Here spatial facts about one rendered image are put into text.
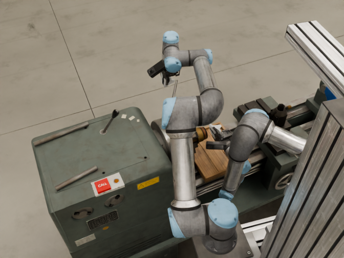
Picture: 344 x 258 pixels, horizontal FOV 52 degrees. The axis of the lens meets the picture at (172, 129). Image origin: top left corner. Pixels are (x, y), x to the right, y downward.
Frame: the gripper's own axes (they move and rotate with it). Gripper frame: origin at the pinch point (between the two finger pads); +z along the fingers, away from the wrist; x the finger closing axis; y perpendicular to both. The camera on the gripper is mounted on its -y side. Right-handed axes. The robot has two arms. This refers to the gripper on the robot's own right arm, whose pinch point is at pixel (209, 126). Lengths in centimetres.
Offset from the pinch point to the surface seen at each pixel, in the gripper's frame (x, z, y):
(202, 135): 3.0, -6.6, -8.3
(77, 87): -107, 202, -50
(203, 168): -19.1, -12.9, -9.6
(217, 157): -19.1, -9.7, 1.6
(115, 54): -107, 244, 9
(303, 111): -22, 2, 76
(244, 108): -10.6, 12.4, 33.7
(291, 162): -16, -33, 37
